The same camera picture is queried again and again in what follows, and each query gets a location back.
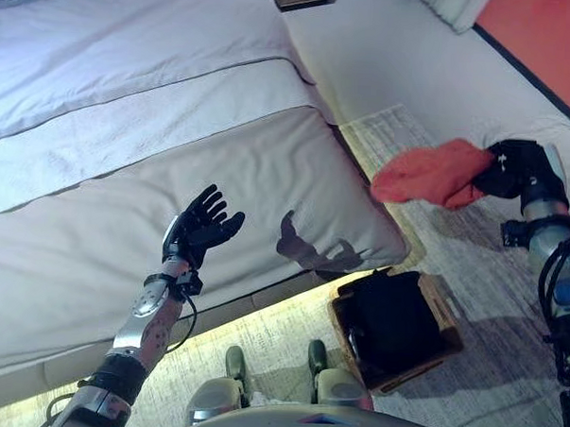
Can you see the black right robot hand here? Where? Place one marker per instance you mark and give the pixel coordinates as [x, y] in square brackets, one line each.
[518, 171]

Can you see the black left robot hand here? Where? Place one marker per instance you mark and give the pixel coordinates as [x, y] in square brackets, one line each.
[203, 233]

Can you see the orange garment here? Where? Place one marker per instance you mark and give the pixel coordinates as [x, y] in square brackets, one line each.
[428, 175]

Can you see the black garment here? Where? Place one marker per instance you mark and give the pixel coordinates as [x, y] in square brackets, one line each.
[394, 322]

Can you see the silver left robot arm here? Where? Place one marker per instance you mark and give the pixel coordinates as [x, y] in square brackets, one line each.
[157, 312]

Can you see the bed with beige cover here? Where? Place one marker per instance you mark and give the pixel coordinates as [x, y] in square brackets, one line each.
[123, 244]

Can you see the brown wicker basket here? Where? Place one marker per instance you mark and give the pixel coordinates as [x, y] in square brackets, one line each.
[450, 334]

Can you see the beige wooden bed base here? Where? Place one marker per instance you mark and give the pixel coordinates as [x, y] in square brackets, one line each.
[31, 382]

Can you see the grey woven rug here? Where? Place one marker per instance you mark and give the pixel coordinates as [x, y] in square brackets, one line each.
[497, 336]

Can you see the white curtain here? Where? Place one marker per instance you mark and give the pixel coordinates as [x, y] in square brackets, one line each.
[454, 10]

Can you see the white duvet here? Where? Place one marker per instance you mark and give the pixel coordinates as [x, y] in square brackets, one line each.
[130, 65]

